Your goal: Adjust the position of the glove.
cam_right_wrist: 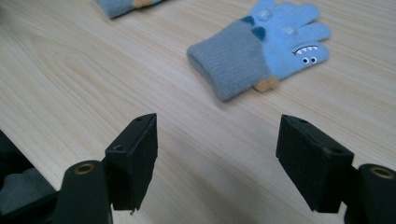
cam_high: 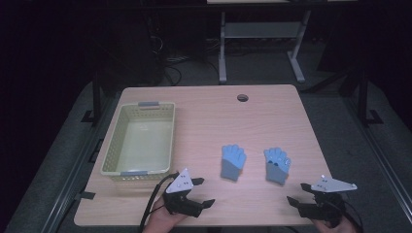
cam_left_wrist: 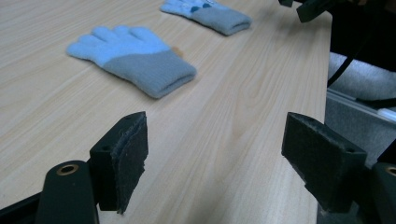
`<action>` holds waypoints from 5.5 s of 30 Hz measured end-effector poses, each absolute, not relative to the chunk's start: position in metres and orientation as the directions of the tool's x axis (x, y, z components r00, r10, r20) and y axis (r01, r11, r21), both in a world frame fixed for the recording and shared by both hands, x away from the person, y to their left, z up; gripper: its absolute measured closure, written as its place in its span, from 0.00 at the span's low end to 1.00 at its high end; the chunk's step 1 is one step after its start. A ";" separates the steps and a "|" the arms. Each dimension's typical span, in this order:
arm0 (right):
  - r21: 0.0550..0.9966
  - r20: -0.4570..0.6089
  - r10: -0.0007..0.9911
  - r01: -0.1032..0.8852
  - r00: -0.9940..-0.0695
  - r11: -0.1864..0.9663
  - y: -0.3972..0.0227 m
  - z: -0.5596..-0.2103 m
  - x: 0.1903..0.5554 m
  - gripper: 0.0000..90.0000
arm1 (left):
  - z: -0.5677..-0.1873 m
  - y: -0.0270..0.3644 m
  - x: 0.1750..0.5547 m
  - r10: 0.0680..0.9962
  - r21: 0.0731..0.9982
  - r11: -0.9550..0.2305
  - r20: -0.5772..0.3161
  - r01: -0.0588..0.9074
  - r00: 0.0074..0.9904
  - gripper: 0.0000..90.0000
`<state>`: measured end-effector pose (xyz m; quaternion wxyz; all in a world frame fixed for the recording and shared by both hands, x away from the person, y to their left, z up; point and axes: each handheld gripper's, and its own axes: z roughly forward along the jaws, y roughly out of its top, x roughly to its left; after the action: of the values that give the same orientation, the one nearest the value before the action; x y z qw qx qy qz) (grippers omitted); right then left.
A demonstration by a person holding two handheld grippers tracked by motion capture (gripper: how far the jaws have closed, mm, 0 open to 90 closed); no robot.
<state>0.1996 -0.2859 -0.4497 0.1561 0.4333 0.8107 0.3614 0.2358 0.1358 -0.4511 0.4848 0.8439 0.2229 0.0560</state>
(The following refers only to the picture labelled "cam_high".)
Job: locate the black metal stand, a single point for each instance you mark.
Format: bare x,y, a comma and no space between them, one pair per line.
363,97
96,97

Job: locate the person's right hand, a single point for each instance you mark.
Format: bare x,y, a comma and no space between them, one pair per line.
336,229

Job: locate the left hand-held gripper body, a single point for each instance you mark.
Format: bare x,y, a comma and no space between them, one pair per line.
179,186

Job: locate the white metal desk frame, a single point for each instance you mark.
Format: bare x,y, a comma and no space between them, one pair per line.
259,29

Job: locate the person's left hand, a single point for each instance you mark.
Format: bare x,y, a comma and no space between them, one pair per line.
160,221

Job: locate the blue knit glove with dots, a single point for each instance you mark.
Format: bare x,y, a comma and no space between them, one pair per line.
277,166

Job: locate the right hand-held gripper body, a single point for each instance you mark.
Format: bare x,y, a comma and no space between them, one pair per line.
327,207

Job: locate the plain blue knit glove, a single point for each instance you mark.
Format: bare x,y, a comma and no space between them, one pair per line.
232,161

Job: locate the black table edge clamp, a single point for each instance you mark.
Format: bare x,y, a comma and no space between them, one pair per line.
85,195

